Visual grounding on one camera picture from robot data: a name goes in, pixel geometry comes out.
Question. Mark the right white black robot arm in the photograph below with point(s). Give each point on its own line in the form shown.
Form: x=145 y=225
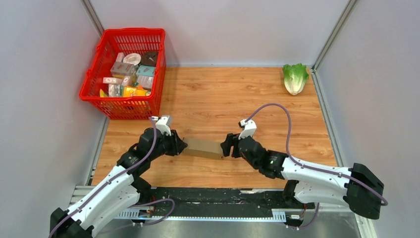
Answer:
x=357 y=188

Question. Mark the teal small box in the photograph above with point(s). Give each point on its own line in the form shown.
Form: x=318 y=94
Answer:
x=144 y=70

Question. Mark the green lettuce head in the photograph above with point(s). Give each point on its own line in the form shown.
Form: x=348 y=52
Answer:
x=295 y=77

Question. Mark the pink grey carton box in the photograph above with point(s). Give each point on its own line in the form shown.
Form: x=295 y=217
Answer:
x=120 y=68

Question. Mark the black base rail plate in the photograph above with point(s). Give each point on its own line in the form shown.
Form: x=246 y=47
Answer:
x=219 y=202

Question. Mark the brown cardboard paper box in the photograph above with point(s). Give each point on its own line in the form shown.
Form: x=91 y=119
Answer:
x=203 y=148

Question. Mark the dark brown round item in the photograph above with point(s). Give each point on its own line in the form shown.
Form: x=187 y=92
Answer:
x=149 y=58

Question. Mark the red plastic shopping basket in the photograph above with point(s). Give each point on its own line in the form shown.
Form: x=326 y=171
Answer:
x=125 y=79

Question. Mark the pink white small box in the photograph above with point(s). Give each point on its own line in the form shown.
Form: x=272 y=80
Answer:
x=112 y=80

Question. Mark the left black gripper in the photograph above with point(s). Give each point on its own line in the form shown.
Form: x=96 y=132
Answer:
x=177 y=145

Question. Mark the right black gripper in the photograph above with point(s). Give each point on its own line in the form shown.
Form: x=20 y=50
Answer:
x=232 y=140

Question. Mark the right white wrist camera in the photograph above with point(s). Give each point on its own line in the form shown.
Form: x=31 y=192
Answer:
x=248 y=127

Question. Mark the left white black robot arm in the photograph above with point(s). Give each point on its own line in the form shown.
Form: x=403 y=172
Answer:
x=120 y=189

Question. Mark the orange yellow snack packet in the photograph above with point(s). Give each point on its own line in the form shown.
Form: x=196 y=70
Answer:
x=134 y=92

